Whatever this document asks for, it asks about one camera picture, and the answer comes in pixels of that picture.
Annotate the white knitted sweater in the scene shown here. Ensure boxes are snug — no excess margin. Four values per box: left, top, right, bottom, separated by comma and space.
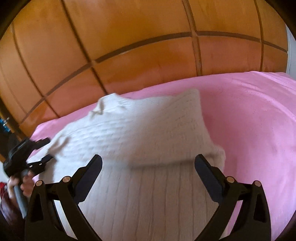
29, 89, 225, 240

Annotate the person's left hand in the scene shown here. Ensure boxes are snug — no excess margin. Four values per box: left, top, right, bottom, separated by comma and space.
7, 171, 35, 201

